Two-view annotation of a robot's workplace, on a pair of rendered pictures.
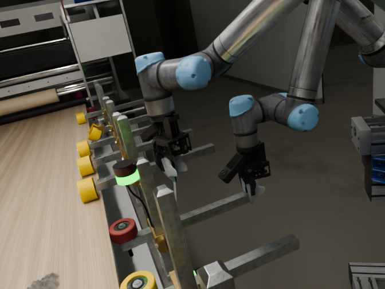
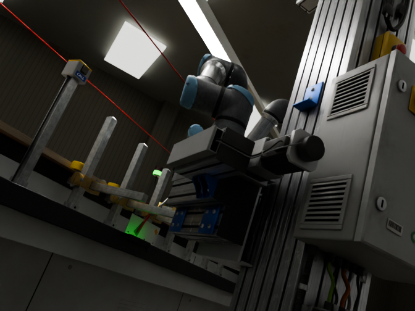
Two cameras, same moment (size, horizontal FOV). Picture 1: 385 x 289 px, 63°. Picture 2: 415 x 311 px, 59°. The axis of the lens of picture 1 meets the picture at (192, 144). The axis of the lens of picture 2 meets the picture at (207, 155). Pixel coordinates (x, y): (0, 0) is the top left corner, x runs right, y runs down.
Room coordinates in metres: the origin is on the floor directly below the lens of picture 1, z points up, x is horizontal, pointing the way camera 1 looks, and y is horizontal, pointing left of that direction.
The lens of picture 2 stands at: (-0.37, -1.46, 0.59)
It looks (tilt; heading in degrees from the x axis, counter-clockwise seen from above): 19 degrees up; 49
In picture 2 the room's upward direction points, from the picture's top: 20 degrees clockwise
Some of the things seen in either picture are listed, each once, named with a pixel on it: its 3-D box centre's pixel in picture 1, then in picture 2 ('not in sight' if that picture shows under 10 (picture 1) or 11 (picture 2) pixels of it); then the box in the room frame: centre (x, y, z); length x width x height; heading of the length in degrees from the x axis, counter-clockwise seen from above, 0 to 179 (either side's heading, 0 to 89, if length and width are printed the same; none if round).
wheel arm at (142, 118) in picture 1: (135, 120); not in sight; (1.82, 0.30, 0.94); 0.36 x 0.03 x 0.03; 106
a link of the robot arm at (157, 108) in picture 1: (161, 105); not in sight; (0.82, 0.06, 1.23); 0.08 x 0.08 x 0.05
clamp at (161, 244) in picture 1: (160, 233); (152, 215); (0.80, 0.15, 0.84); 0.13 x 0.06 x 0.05; 16
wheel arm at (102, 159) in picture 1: (140, 147); not in sight; (1.32, 0.23, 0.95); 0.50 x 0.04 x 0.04; 106
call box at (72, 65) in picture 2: not in sight; (76, 73); (0.05, -0.07, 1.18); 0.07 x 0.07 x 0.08; 16
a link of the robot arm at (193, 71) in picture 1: (188, 72); (197, 134); (0.76, -0.03, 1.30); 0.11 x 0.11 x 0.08; 50
